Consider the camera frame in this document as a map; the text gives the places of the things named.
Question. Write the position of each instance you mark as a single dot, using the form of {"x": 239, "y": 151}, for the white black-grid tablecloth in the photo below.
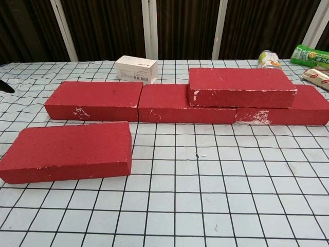
{"x": 180, "y": 205}

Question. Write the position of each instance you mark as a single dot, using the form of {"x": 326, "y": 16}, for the gold foil snack pack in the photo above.
{"x": 317, "y": 77}

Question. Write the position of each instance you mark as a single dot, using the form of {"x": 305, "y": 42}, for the double white frame post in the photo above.
{"x": 149, "y": 28}

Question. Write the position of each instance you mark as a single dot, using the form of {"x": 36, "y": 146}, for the green snack bag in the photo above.
{"x": 311, "y": 57}

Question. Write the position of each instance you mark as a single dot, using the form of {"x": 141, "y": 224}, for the dark pleated curtain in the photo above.
{"x": 108, "y": 25}

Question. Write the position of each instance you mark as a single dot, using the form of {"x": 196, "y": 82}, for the clear plastic drink bottle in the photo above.
{"x": 268, "y": 60}

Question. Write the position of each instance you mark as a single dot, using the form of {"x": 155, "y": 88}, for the red foam brick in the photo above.
{"x": 164, "y": 103}
{"x": 306, "y": 108}
{"x": 239, "y": 87}
{"x": 66, "y": 151}
{"x": 95, "y": 97}

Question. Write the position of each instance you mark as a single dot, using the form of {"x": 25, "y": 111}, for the slanted white frame post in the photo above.
{"x": 64, "y": 28}
{"x": 314, "y": 25}

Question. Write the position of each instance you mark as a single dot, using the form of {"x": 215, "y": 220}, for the white cardboard carton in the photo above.
{"x": 136, "y": 69}

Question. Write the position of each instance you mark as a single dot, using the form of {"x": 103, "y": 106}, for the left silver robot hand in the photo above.
{"x": 5, "y": 87}

